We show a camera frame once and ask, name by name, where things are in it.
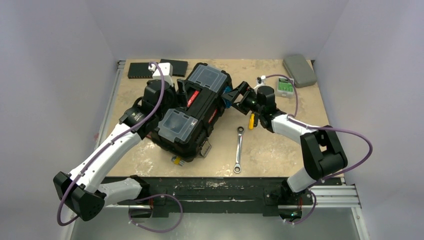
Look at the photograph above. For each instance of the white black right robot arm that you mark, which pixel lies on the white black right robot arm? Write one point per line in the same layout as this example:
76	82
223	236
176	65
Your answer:
322	152

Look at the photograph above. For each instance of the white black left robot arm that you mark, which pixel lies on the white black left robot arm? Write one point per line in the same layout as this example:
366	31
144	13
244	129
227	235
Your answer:
82	192

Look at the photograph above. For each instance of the silver ratchet wrench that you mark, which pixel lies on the silver ratchet wrench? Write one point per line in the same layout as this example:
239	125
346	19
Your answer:
237	167

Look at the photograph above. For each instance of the black flat box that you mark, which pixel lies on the black flat box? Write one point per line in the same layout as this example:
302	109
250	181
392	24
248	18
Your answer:
179	66

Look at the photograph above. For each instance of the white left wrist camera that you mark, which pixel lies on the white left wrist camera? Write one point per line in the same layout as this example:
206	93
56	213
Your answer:
162	70

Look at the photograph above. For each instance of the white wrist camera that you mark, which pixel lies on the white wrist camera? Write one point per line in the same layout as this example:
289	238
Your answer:
261	81
162	70

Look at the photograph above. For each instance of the yellow handled screwdriver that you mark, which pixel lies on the yellow handled screwdriver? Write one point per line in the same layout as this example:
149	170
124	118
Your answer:
251	124

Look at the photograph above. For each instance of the green white bit box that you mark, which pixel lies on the green white bit box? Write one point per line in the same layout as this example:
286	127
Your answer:
285	88

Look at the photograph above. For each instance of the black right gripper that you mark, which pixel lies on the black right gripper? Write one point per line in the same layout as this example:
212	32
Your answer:
243	100

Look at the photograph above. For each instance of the black plastic toolbox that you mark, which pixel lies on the black plastic toolbox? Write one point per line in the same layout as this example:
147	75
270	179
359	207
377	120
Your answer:
187	125

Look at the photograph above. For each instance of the aluminium frame rail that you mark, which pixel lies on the aluminium frame rail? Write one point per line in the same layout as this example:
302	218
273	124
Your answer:
114	77

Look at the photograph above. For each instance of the grey plastic case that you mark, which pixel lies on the grey plastic case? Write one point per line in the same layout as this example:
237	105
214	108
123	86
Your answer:
299	70

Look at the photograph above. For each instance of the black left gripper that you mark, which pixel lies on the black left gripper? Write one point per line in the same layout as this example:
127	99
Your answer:
178	99

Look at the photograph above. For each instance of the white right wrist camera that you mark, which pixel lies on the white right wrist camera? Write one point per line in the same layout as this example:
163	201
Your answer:
261	81

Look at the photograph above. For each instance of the black network switch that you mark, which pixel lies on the black network switch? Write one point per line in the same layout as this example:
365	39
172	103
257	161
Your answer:
139	70

